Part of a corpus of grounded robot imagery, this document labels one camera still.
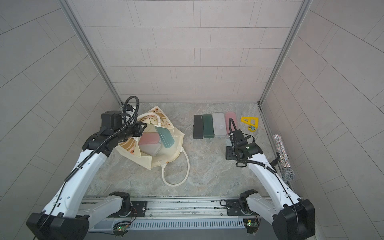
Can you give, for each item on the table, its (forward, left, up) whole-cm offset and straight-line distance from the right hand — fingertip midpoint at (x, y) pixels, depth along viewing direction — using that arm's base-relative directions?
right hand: (231, 152), depth 81 cm
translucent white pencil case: (+6, +45, -1) cm, 46 cm away
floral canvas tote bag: (+2, +53, +8) cm, 54 cm away
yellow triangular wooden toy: (+27, -22, -8) cm, 36 cm away
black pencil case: (+24, +18, -7) cm, 31 cm away
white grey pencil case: (+25, +3, -6) cm, 26 cm away
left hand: (+10, +41, +18) cm, 46 cm away
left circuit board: (-30, +54, -4) cm, 61 cm away
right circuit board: (-32, -5, -10) cm, 33 cm away
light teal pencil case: (+14, +38, -4) cm, 40 cm away
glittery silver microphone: (-17, -18, +13) cm, 28 cm away
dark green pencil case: (+18, +11, -5) cm, 22 cm away
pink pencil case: (+35, -9, -9) cm, 37 cm away
